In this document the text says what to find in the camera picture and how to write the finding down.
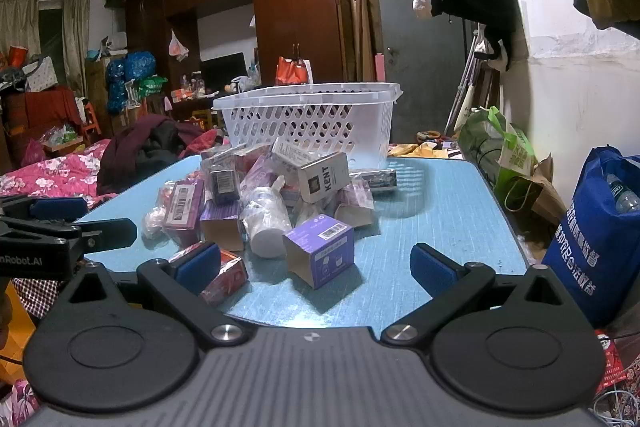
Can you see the white gift bag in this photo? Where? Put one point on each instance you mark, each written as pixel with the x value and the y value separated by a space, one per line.
pixel 42 74

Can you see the clear water bottle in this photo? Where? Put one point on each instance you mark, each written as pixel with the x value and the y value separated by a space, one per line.
pixel 625 197

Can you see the pink floral bedspread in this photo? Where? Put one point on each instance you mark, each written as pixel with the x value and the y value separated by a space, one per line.
pixel 55 177

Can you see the beige curtain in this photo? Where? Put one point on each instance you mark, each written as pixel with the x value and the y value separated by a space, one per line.
pixel 76 37
pixel 17 22

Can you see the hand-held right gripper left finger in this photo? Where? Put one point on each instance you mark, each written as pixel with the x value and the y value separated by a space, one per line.
pixel 197 264

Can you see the green plastic bag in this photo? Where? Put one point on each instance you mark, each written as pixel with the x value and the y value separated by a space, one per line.
pixel 152 86

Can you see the orange stool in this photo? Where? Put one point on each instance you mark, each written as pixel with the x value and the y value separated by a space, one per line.
pixel 90 119

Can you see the red printed packet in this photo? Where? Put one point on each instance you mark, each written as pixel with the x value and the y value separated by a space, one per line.
pixel 612 357

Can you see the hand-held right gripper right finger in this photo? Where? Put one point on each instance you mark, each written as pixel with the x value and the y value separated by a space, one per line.
pixel 435 268

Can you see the white plastic bottle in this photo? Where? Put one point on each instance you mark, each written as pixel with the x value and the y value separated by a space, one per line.
pixel 265 217

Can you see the green and white shopping bag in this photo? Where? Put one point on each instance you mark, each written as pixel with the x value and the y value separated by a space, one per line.
pixel 520 157

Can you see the white hanging plastic bag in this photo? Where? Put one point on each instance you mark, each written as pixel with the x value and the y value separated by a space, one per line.
pixel 178 48

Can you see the brown paper bag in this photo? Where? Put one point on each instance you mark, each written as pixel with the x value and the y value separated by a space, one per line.
pixel 545 202

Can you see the dark red clothing heap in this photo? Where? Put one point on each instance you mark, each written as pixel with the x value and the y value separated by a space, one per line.
pixel 135 152

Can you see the purple open carton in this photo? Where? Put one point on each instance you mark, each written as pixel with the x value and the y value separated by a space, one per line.
pixel 320 247

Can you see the red snack packet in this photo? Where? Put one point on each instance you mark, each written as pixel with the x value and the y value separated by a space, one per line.
pixel 229 276

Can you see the yellow cloth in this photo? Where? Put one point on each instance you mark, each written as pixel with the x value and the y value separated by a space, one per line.
pixel 415 150

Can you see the white carton with black label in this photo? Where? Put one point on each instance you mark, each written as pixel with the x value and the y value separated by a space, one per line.
pixel 325 179

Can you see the black monitor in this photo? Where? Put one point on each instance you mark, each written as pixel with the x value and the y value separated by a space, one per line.
pixel 222 72

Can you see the cabinet with red cloth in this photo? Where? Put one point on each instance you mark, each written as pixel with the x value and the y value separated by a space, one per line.
pixel 45 107

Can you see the orange hanging bag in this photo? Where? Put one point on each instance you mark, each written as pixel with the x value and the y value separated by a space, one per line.
pixel 292 69

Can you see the blue plastic bags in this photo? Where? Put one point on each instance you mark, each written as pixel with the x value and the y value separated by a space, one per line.
pixel 140 67

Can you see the pile of small packages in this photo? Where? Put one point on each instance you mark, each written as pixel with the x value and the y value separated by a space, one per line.
pixel 230 207

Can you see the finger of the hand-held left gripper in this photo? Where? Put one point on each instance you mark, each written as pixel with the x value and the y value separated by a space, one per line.
pixel 60 208
pixel 110 234

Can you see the white plastic basket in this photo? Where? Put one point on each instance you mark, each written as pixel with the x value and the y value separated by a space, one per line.
pixel 300 122

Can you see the metal crutches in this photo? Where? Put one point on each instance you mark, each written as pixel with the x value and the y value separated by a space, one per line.
pixel 470 79

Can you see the grey door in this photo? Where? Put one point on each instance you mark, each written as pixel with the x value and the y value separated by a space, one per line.
pixel 420 57

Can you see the wooden planks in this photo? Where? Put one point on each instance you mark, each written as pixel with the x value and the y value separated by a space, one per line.
pixel 357 17

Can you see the blue tote bag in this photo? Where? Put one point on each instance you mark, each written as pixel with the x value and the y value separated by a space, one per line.
pixel 580 247

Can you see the pink roll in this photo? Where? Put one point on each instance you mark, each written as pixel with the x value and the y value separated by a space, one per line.
pixel 379 67

